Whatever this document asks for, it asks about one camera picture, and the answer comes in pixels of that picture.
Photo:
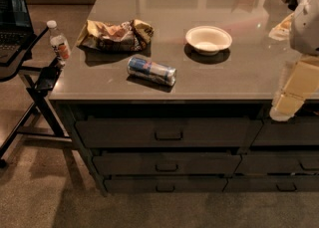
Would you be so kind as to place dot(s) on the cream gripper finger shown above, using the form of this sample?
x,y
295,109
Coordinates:
x,y
284,107

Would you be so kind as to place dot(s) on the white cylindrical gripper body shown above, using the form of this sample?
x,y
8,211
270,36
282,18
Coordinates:
x,y
306,28

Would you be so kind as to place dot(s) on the dark grey drawer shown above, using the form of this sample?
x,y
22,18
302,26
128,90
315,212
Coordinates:
x,y
278,162
166,184
301,130
272,184
156,163
168,132

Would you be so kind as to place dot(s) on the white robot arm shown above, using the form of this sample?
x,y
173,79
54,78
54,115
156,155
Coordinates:
x,y
303,37

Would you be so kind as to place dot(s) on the yellow white snack packet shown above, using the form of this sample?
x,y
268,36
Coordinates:
x,y
281,31

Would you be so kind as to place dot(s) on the white paper bowl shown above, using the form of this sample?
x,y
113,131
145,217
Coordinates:
x,y
208,40

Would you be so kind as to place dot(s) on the dark grey counter cabinet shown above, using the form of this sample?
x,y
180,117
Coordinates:
x,y
239,81

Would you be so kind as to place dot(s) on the blue silver energy drink can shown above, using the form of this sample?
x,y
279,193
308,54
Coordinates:
x,y
152,71

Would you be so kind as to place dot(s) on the crumpled chip bag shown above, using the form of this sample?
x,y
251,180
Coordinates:
x,y
129,36

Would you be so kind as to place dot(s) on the clear plastic water bottle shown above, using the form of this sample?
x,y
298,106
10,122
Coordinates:
x,y
59,43

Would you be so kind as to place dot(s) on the black laptop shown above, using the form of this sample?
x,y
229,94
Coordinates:
x,y
16,30

